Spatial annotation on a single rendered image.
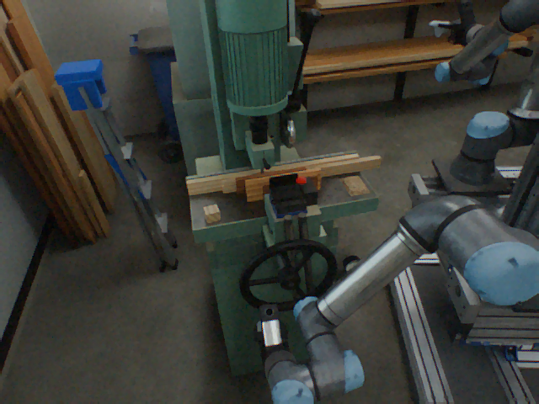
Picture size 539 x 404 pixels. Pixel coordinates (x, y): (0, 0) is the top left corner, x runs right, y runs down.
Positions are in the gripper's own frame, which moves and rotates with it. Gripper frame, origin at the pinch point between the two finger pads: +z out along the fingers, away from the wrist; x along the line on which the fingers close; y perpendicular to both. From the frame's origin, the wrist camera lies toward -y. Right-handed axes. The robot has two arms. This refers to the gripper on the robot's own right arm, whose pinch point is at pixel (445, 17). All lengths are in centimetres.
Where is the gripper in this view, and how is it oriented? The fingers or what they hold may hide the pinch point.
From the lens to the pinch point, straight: 196.4
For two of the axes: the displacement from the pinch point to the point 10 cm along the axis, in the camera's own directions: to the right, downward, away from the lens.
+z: -2.0, -5.9, 7.8
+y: 1.7, 7.6, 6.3
